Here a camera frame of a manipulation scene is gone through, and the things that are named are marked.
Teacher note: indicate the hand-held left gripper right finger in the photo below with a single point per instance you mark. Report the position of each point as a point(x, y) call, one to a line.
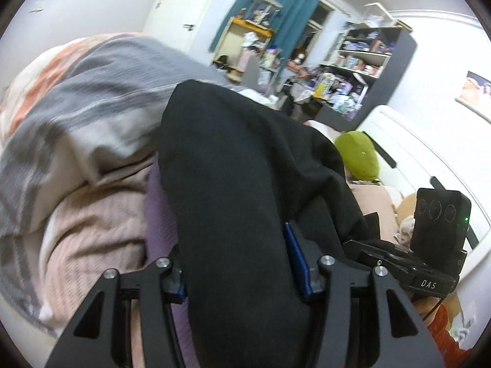
point(297, 260)

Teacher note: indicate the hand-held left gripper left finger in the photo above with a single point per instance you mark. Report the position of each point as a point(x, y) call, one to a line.
point(174, 287)

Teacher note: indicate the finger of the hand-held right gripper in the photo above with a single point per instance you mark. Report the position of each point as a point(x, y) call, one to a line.
point(364, 251)

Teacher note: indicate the black garment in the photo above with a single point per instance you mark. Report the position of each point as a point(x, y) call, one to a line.
point(238, 184)

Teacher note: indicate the person's right forearm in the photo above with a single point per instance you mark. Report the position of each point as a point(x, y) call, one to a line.
point(445, 326)

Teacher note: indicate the beige knitted cloth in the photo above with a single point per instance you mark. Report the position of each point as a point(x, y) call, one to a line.
point(404, 232)

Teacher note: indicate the tan round cushion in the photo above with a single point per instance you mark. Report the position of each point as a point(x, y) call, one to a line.
point(406, 207)

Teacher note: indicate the pink pillow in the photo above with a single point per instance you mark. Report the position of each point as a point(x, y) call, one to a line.
point(374, 203)

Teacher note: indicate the purple knit sweater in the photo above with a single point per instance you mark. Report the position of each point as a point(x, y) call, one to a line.
point(161, 222)

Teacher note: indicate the white headboard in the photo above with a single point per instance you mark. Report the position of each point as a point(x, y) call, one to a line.
point(418, 142)

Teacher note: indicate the pink knitted blanket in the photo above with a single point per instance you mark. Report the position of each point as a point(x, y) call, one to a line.
point(96, 230)

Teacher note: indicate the green plush pillow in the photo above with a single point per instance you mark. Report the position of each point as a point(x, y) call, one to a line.
point(358, 153)

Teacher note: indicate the dark grey bookshelf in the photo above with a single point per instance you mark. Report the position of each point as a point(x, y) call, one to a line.
point(402, 53)

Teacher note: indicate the grey orange striped duvet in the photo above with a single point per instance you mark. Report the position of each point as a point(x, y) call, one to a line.
point(96, 96)

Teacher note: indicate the yellow wooden cabinet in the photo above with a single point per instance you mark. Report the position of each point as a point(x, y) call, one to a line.
point(230, 42)

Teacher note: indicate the teal curtain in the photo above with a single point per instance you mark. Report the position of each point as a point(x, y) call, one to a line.
point(284, 0)

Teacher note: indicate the white door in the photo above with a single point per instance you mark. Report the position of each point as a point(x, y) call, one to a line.
point(180, 4)

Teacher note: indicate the framed wall picture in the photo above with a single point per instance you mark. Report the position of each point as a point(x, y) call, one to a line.
point(477, 90)

